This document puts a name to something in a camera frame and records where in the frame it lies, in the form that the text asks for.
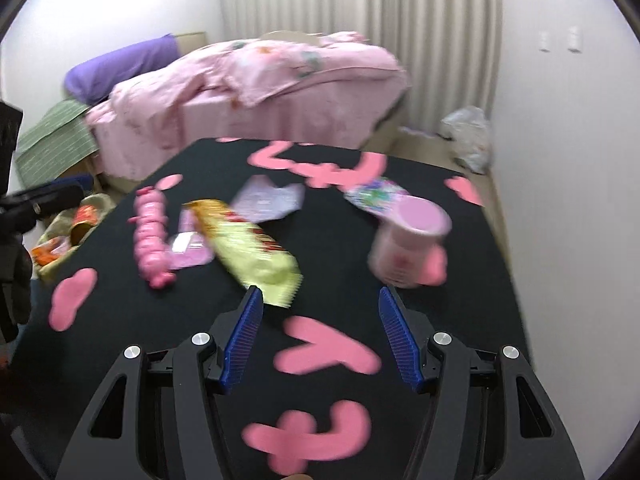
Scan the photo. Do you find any person's left hand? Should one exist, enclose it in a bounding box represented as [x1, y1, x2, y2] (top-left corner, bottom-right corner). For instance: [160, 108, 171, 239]
[0, 237, 35, 343]

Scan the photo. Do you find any green striped mat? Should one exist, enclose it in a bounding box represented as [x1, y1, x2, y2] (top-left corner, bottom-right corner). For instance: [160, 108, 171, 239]
[15, 99, 98, 181]

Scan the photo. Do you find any pink caterpillar toy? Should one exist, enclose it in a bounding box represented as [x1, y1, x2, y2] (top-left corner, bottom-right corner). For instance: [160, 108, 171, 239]
[129, 186, 177, 290]

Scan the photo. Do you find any gold snack wrapper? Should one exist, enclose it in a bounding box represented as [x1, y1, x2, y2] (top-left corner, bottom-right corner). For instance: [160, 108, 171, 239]
[182, 198, 304, 308]

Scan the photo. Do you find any white pleated curtain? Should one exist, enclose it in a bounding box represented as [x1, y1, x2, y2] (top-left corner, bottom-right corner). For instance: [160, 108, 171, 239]
[217, 0, 503, 131]

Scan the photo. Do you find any orange snack wrapper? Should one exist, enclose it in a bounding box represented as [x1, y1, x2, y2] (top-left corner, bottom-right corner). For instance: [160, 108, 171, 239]
[31, 240, 71, 267]

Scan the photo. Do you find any dark blue cloth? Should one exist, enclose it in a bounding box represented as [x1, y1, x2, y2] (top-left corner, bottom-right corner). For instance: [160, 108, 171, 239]
[50, 174, 97, 196]

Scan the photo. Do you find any beige bed frame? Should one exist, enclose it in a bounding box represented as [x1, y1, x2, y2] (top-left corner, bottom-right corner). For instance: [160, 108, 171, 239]
[172, 31, 208, 57]

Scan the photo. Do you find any purple pillow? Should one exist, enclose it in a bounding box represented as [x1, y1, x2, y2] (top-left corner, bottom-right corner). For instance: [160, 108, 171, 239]
[64, 34, 180, 106]

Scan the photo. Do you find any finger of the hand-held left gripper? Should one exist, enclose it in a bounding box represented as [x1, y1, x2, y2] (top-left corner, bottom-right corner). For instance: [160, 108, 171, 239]
[0, 183, 85, 233]

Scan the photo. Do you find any floral cup lid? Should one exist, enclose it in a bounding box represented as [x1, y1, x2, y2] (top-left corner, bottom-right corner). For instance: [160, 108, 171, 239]
[344, 176, 412, 216]

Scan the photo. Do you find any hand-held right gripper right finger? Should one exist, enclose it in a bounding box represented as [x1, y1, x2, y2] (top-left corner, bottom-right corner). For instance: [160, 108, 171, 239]
[377, 286, 586, 480]

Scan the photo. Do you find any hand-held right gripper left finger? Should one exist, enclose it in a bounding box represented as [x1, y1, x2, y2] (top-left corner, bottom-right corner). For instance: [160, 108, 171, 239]
[55, 285, 265, 480]

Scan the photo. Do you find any lavender wrapper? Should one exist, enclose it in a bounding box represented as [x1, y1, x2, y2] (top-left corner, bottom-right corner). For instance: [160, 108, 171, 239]
[231, 175, 306, 223]

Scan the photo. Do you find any pink paper cup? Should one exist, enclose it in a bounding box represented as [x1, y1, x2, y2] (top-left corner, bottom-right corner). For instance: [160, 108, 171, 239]
[367, 195, 453, 290]

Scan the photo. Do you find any pink floral blanket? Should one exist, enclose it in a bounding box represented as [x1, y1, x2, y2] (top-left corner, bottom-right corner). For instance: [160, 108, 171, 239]
[85, 31, 412, 181]

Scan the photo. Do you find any clear pink packet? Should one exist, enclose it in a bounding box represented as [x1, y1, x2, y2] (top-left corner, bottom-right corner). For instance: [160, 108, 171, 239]
[167, 208, 216, 270]

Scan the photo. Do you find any white plastic bag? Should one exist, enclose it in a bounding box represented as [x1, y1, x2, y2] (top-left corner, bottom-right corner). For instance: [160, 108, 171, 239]
[439, 106, 493, 175]

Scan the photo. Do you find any yellow plastic bag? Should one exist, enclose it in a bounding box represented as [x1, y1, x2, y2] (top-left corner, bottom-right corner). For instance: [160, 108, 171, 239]
[31, 192, 118, 283]

